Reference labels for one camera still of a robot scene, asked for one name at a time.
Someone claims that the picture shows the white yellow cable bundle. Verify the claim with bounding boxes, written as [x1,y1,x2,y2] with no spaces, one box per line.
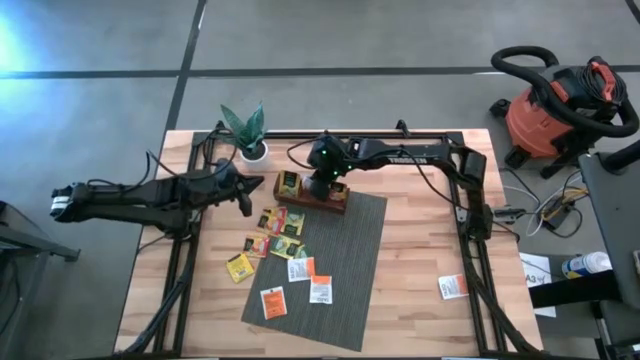
[502,169,589,239]

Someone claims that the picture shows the grey woven placemat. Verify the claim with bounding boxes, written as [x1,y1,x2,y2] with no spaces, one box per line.
[240,189,389,353]

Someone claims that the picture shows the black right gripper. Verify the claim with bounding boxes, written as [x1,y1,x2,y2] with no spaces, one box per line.
[304,134,351,202]

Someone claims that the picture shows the orange yellow tea packet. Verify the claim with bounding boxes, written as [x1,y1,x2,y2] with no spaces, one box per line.
[330,180,351,202]
[257,206,289,236]

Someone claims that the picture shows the black power adapter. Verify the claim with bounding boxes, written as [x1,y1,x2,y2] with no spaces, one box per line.
[542,202,574,232]

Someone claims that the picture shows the white paper sheet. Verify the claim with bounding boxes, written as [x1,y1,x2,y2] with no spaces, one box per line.
[518,251,558,319]

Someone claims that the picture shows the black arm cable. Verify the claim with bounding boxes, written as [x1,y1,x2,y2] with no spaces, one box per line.
[144,127,239,184]
[286,137,321,170]

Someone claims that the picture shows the black bar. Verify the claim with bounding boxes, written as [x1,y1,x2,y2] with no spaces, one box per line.
[528,269,624,309]

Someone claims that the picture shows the orange red tea packet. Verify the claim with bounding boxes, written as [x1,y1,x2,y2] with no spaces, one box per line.
[242,233,272,260]

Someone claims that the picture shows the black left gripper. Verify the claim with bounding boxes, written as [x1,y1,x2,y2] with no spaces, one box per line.
[197,158,265,218]

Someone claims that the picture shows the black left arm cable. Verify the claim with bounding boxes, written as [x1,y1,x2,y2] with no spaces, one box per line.
[144,127,239,184]

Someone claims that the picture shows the brown wooden tea tray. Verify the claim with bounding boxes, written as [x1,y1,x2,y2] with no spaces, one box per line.
[272,169,351,216]

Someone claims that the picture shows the white blue wipes canister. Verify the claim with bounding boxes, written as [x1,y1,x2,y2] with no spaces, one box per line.
[560,250,613,280]

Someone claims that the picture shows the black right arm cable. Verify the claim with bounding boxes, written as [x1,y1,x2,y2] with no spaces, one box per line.
[286,137,321,170]

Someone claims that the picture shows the dark grey cart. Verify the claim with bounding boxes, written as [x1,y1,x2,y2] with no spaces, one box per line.
[578,139,640,360]

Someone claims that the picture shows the black metal rig frame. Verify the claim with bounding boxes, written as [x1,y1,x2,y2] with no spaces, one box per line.
[114,128,546,359]

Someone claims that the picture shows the orange white tea packet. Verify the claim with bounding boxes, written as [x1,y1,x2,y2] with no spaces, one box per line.
[308,274,334,305]
[286,256,317,283]
[259,285,289,321]
[437,273,470,301]

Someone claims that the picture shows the orange black shop vacuum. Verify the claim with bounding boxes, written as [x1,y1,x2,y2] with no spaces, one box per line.
[488,44,640,180]

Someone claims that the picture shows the black metal stand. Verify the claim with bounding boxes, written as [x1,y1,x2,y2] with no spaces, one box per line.
[0,199,81,360]

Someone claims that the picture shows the snake plant in white pot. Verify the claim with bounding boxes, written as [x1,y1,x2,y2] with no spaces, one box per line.
[219,102,270,164]

